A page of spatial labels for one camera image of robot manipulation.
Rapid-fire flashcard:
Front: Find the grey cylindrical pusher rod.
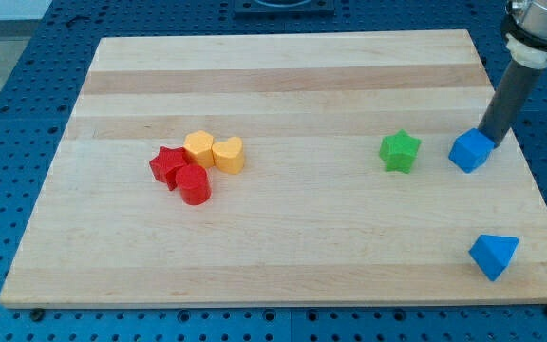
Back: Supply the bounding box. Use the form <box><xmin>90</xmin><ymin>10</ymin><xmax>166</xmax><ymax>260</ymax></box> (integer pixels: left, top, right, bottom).
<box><xmin>478</xmin><ymin>33</ymin><xmax>547</xmax><ymax>147</ymax></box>

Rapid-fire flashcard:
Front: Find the blue cube block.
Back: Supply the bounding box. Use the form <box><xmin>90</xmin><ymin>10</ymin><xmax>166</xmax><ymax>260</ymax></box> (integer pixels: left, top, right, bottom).
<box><xmin>448</xmin><ymin>128</ymin><xmax>495</xmax><ymax>174</ymax></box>

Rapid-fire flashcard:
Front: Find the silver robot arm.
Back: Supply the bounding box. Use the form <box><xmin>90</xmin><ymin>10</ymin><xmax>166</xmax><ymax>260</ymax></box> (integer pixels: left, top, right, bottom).
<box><xmin>478</xmin><ymin>0</ymin><xmax>547</xmax><ymax>146</ymax></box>

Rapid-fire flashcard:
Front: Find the green star block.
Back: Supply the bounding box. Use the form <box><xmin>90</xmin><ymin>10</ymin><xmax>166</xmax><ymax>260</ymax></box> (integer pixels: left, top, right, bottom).
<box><xmin>379</xmin><ymin>129</ymin><xmax>422</xmax><ymax>174</ymax></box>

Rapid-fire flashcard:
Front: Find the blue triangular block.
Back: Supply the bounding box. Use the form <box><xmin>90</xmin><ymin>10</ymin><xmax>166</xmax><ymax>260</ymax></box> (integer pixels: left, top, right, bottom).
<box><xmin>468</xmin><ymin>235</ymin><xmax>519</xmax><ymax>281</ymax></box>

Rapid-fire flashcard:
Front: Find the black mounting plate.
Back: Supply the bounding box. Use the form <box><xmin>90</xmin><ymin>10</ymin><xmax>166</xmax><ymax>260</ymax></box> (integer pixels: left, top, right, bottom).
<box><xmin>231</xmin><ymin>0</ymin><xmax>335</xmax><ymax>17</ymax></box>

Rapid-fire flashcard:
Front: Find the yellow heart block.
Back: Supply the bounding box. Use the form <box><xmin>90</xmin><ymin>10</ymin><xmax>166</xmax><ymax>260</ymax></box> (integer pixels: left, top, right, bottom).
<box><xmin>212</xmin><ymin>137</ymin><xmax>245</xmax><ymax>174</ymax></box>

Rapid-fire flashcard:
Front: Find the yellow hexagon block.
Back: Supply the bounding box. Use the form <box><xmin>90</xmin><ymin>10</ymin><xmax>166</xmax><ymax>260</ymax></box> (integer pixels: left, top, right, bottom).
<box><xmin>183</xmin><ymin>130</ymin><xmax>215</xmax><ymax>168</ymax></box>

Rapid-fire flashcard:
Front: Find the red cylinder block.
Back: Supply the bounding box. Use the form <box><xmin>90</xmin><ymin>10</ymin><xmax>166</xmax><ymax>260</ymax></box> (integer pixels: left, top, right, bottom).
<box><xmin>175</xmin><ymin>164</ymin><xmax>212</xmax><ymax>205</ymax></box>

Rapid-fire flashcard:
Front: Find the red star block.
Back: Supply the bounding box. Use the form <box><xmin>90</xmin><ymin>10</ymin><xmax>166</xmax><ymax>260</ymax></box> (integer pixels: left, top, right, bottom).
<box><xmin>149</xmin><ymin>146</ymin><xmax>188</xmax><ymax>191</ymax></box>

